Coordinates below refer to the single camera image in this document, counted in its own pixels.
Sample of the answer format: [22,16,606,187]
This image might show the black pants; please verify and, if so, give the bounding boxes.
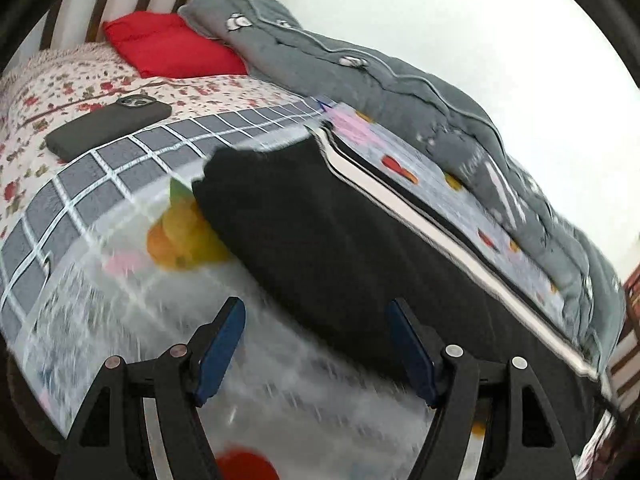
[193,138,596,453]

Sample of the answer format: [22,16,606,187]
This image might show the fruit pattern bed sheet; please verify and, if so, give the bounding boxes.
[0,96,566,480]

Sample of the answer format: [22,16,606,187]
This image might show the red pillow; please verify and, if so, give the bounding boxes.
[102,11,247,78]

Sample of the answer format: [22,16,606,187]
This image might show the black smartphone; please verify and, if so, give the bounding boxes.
[44,94,171,162]

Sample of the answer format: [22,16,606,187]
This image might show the grey quilted comforter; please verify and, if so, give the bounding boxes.
[178,0,626,368]

